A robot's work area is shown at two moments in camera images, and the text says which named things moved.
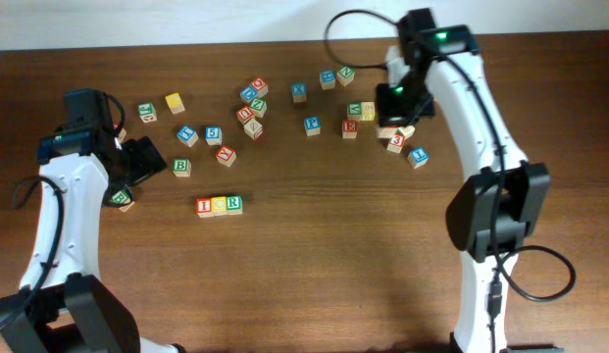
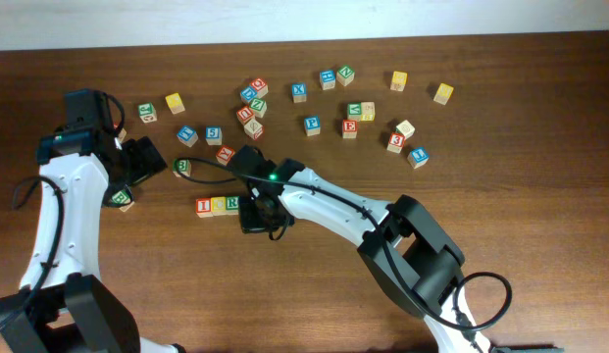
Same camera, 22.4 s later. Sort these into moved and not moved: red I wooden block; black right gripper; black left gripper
Moved: black right gripper
Not moved: red I wooden block; black left gripper
